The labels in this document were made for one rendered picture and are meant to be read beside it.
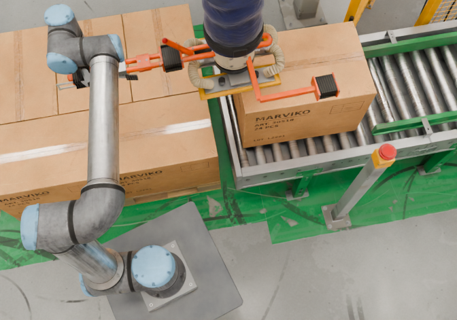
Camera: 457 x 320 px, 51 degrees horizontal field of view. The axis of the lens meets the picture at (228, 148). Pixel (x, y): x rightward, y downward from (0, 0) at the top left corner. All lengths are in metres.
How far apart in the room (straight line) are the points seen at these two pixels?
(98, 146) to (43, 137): 1.34
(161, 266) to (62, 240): 0.58
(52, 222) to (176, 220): 0.95
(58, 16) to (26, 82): 1.27
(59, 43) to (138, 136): 1.05
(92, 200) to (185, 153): 1.25
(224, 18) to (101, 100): 0.50
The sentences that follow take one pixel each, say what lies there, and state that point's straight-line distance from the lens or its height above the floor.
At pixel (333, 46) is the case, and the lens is 2.31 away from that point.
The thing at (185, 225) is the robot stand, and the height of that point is 0.75.
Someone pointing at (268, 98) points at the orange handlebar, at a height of 1.24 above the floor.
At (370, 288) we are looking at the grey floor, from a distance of 2.93.
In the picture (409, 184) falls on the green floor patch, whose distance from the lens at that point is 3.15.
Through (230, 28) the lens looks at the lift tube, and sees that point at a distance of 1.68.
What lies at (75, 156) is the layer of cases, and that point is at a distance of 2.57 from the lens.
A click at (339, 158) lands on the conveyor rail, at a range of 2.44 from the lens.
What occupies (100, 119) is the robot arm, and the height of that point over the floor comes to 1.61.
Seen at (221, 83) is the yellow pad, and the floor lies 1.14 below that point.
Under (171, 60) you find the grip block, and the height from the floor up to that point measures 1.24.
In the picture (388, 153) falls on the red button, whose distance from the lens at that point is 2.01.
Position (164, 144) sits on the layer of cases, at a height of 0.54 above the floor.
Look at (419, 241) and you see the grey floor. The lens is 3.07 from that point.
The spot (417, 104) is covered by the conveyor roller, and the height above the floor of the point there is 0.55.
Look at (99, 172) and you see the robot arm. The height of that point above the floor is 1.63.
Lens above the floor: 2.81
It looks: 67 degrees down
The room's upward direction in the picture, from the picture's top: 1 degrees counter-clockwise
